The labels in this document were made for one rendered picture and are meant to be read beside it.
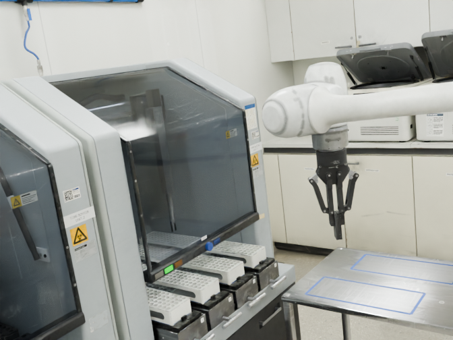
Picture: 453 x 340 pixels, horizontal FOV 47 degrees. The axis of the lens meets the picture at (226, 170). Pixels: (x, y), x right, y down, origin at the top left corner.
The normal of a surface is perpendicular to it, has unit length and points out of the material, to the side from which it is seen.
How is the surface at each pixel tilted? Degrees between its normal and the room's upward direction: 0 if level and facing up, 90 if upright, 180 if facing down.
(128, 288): 90
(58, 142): 30
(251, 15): 90
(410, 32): 90
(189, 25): 90
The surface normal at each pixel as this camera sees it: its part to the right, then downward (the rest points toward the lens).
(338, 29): -0.58, 0.25
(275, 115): -0.74, 0.24
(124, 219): 0.80, 0.03
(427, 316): -0.12, -0.97
